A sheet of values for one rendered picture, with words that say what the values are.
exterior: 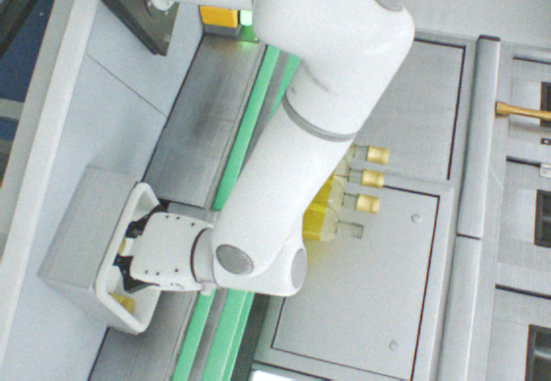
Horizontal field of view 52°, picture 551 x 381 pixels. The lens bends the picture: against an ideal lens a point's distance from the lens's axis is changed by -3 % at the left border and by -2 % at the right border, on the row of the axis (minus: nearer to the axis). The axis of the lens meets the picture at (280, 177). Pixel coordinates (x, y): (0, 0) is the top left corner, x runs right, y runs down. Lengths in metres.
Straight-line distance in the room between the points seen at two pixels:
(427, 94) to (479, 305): 0.55
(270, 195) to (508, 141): 0.96
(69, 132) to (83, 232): 0.13
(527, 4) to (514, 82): 4.68
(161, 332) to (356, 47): 0.66
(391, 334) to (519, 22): 5.08
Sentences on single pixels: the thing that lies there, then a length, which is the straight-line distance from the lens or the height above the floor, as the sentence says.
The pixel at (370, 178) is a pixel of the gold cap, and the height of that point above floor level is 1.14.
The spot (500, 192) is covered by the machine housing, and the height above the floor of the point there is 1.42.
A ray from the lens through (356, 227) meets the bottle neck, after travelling 1.10.
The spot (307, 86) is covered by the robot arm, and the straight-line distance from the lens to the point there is 0.53.
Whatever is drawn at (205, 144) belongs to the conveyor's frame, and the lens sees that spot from 1.03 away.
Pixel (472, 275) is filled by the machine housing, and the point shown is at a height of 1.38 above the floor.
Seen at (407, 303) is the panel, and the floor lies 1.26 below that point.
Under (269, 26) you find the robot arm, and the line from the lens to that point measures 0.50.
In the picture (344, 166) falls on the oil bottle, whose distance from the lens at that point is 1.14.
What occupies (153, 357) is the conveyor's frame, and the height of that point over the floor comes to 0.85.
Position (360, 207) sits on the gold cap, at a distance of 1.11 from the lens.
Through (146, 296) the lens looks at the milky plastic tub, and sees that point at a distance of 0.97.
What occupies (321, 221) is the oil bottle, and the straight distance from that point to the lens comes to 1.08.
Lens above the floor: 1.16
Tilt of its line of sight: 10 degrees down
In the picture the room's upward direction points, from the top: 101 degrees clockwise
